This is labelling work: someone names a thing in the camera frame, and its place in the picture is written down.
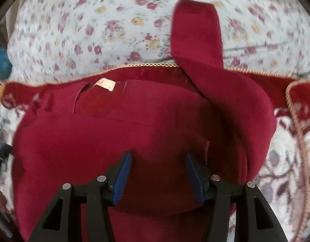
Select dark red garment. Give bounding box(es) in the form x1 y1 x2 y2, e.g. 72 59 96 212
12 0 275 242

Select red and white floral mat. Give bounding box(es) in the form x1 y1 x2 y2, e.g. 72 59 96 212
286 79 310 207
0 63 310 242

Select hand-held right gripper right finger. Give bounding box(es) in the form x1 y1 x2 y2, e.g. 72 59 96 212
184 152 288 242

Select blue plastic bag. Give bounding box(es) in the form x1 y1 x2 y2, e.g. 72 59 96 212
0 40 13 80

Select white floral quilt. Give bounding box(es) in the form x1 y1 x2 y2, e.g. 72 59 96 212
6 0 310 81

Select black flat object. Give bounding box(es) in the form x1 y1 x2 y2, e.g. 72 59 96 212
0 144 13 173

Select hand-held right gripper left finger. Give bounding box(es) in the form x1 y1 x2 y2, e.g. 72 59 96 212
27 151 133 242

